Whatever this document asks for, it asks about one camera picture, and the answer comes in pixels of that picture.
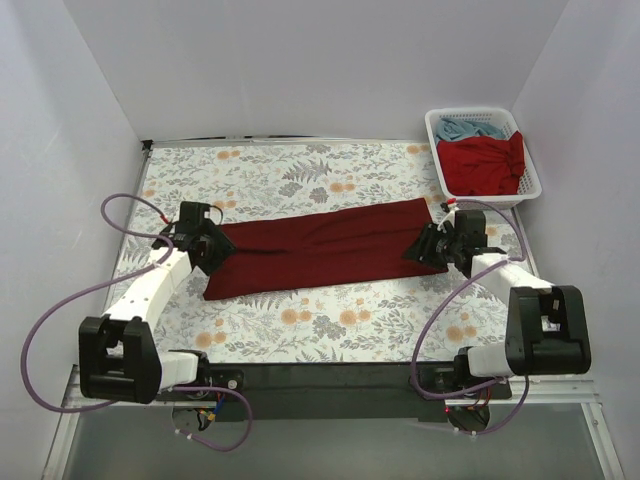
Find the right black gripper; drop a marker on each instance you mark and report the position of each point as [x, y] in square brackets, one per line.
[435, 245]

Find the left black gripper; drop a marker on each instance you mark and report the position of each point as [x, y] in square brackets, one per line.
[209, 245]

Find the dark red t shirt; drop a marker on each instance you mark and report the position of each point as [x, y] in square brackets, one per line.
[347, 246]

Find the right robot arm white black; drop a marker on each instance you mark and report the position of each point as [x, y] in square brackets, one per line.
[546, 327]

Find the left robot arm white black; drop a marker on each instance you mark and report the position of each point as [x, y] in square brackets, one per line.
[118, 359]

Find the bright red t shirt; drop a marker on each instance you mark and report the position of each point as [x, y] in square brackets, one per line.
[482, 165]

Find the white plastic laundry basket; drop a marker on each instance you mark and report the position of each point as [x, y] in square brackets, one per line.
[529, 187]

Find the floral patterned table mat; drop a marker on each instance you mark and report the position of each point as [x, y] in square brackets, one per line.
[382, 321]

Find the light blue t shirt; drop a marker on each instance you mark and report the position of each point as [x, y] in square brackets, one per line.
[453, 130]

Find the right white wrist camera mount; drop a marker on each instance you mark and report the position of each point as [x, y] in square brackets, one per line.
[450, 208]

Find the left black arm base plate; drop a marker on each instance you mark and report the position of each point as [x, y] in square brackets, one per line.
[227, 382]

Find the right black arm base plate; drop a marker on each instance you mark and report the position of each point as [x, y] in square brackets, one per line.
[441, 382]

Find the aluminium frame rail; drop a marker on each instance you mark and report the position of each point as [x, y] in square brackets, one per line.
[358, 421]

